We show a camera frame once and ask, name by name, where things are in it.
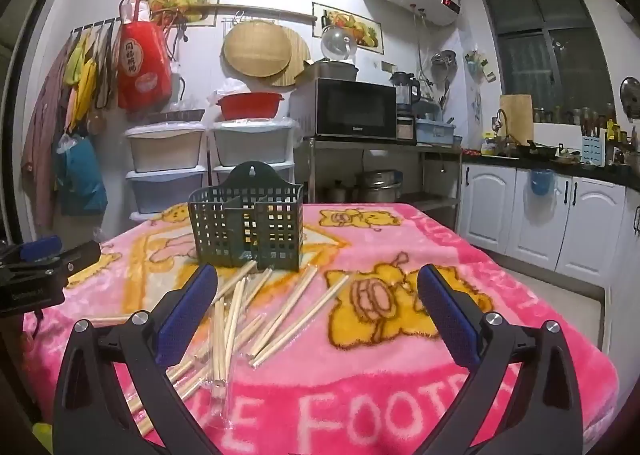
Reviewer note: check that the black microwave oven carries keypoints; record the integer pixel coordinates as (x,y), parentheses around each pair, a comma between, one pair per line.
(350,107)

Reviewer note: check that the yellow bottle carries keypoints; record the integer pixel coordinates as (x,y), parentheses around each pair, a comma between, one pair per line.
(488,145)

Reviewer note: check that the dark window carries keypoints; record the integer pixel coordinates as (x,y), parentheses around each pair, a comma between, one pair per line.
(550,45)

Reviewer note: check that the small fruit wall poster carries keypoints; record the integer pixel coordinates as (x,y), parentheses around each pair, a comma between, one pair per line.
(367,32)

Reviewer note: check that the light blue dish rack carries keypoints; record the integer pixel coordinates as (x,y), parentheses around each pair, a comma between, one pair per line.
(435,132)

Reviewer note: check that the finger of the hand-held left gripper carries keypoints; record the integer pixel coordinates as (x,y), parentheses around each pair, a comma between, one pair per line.
(40,247)
(75,260)

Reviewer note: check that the hanging pan lid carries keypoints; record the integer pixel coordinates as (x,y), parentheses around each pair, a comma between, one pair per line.
(631,97)

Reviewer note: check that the blue knife block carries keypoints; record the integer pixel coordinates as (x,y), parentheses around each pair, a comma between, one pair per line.
(593,150)

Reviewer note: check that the small countertop appliance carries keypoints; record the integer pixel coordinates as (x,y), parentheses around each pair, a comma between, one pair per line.
(406,129)

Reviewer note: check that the wicker basket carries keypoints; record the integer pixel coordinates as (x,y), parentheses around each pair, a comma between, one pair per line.
(180,116)

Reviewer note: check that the wide fruit wall poster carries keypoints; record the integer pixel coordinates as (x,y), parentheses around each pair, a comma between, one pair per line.
(175,2)

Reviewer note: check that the red plastic basin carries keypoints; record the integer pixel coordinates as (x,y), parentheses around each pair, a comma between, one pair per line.
(250,106)

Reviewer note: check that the yellow hanging cloth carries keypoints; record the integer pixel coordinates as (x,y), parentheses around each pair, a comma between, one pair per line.
(85,85)

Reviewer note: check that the dark green plastic utensil basket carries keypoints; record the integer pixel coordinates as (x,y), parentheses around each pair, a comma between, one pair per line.
(245,220)

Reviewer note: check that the wooden cutting board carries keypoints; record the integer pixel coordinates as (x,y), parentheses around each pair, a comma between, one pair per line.
(520,117)

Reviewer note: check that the red tote bag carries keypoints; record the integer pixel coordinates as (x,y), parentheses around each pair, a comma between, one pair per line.
(142,65)

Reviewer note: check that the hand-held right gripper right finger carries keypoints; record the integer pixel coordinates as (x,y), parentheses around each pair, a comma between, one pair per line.
(445,315)

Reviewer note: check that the metal faucet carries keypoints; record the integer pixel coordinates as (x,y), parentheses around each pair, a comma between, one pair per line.
(502,117)

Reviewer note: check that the small blue hanging bag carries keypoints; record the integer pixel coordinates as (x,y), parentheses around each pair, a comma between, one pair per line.
(541,182)

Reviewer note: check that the white kitchen cabinet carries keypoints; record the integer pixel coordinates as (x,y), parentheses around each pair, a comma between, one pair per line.
(500,215)

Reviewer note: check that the pink hanging garment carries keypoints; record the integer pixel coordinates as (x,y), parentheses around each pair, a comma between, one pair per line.
(42,145)

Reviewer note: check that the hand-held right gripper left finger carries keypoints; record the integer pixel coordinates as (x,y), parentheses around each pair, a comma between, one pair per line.
(187,315)

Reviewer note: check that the round bamboo mat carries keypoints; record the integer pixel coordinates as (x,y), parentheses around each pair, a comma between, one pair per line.
(300,60)

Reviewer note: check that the hanging steel lid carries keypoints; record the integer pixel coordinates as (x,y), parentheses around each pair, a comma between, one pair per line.
(444,60)

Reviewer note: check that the round bamboo tray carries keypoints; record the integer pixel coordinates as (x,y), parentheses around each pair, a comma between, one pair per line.
(255,47)

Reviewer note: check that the black wok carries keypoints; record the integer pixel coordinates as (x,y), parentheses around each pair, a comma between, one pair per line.
(537,150)

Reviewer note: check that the metal shelf rack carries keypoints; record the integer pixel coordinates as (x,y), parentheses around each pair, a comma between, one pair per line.
(435,202)

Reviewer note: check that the pile of wooden chopsticks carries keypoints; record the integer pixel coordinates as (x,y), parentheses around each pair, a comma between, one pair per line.
(280,320)

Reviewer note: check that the pink printed blanket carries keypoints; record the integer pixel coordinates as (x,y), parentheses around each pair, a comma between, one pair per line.
(400,245)

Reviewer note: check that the white plastic bags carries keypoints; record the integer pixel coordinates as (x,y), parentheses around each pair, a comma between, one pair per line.
(227,90)

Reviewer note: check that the metal container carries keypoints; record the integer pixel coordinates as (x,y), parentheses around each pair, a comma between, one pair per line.
(332,70)

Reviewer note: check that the wooden wall rod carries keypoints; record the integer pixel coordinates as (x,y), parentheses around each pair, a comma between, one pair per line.
(270,11)

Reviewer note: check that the small steel pot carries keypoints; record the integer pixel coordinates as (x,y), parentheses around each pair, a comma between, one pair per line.
(339,192)

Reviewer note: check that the large steel pot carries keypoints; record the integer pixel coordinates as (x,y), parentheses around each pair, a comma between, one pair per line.
(380,187)

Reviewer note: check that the black blender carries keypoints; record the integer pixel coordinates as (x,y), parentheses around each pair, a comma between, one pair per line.
(404,92)

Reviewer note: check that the glass pot lid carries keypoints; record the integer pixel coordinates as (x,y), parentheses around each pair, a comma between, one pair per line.
(337,42)

